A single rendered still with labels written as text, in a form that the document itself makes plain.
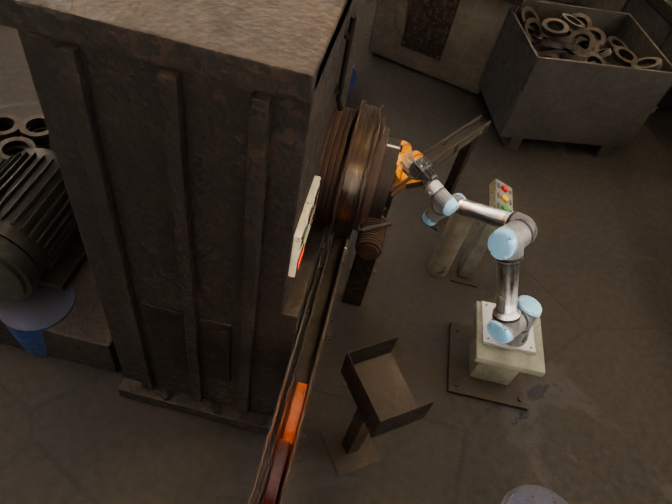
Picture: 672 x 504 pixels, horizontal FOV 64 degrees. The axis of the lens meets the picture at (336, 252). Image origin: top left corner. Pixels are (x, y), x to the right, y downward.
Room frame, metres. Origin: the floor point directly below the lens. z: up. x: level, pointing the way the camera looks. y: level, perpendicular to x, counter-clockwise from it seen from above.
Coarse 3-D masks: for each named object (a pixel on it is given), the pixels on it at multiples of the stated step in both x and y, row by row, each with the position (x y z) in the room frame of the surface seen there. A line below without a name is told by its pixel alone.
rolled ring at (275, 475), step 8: (280, 440) 0.60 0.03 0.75; (288, 440) 0.61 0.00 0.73; (280, 448) 0.57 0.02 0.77; (288, 448) 0.58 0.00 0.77; (280, 456) 0.54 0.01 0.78; (280, 464) 0.52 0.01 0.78; (272, 472) 0.50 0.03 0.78; (280, 472) 0.50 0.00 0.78; (272, 480) 0.48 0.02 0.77; (280, 480) 0.49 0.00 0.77; (272, 488) 0.46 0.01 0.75; (264, 496) 0.45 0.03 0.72; (272, 496) 0.45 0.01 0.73
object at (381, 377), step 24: (360, 360) 1.00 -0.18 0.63; (384, 360) 1.03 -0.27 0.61; (360, 384) 0.86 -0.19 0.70; (384, 384) 0.94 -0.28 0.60; (360, 408) 0.83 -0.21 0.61; (384, 408) 0.86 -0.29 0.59; (408, 408) 0.88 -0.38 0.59; (336, 432) 0.98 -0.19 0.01; (360, 432) 0.90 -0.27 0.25; (384, 432) 0.77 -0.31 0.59; (336, 456) 0.87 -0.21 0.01; (360, 456) 0.90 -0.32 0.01
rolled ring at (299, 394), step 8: (304, 384) 0.79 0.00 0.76; (296, 392) 0.74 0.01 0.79; (304, 392) 0.75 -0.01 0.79; (296, 400) 0.71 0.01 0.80; (296, 408) 0.69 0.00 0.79; (288, 416) 0.66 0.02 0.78; (296, 416) 0.67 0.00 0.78; (288, 424) 0.65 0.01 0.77; (296, 424) 0.65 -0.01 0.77; (288, 432) 0.63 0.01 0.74
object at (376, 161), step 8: (384, 120) 1.48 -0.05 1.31; (384, 136) 1.43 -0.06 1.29; (376, 144) 1.36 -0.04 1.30; (384, 144) 1.40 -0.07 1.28; (376, 152) 1.33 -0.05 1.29; (384, 152) 1.37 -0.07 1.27; (376, 160) 1.33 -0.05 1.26; (376, 168) 1.32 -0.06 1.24; (368, 176) 1.27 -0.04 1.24; (376, 176) 1.30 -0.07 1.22; (368, 184) 1.26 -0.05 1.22; (376, 184) 1.29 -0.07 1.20; (368, 192) 1.27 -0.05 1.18; (360, 200) 1.24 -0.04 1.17; (368, 200) 1.26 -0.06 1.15; (360, 208) 1.23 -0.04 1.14; (368, 208) 1.26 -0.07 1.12; (360, 216) 1.23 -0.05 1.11
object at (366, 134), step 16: (368, 112) 1.46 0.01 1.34; (368, 128) 1.38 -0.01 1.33; (368, 144) 1.33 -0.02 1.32; (352, 160) 1.28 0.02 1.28; (368, 160) 1.28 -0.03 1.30; (352, 176) 1.25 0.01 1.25; (352, 192) 1.22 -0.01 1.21; (352, 208) 1.21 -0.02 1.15; (336, 224) 1.21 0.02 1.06; (352, 224) 1.20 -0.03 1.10
